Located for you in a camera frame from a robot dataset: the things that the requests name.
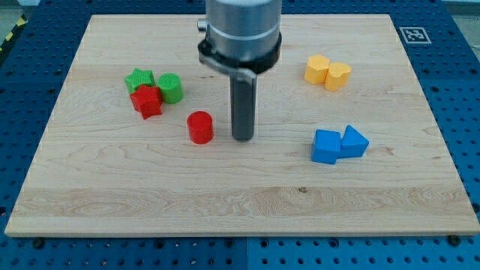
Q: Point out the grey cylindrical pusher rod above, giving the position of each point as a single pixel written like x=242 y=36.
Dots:
x=243 y=88

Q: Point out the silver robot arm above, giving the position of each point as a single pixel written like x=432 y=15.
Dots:
x=242 y=40

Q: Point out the red star block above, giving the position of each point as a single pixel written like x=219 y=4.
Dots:
x=147 y=101

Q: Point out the green star block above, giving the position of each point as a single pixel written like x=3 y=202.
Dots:
x=137 y=78

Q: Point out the red cylinder block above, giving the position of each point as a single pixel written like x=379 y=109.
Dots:
x=200 y=127

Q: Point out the green cylinder block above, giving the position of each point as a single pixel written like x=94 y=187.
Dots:
x=171 y=88

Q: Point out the yellow hexagon block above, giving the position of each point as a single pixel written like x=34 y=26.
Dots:
x=316 y=69

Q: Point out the yellow heart block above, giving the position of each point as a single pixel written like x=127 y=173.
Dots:
x=337 y=76

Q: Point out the blue cube block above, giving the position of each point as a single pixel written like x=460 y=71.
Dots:
x=326 y=147

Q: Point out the wooden board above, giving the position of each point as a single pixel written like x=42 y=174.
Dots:
x=101 y=170

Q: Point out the blue triangle block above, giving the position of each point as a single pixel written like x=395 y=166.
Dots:
x=353 y=144

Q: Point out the white fiducial marker tag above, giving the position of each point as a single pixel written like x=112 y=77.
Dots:
x=414 y=35

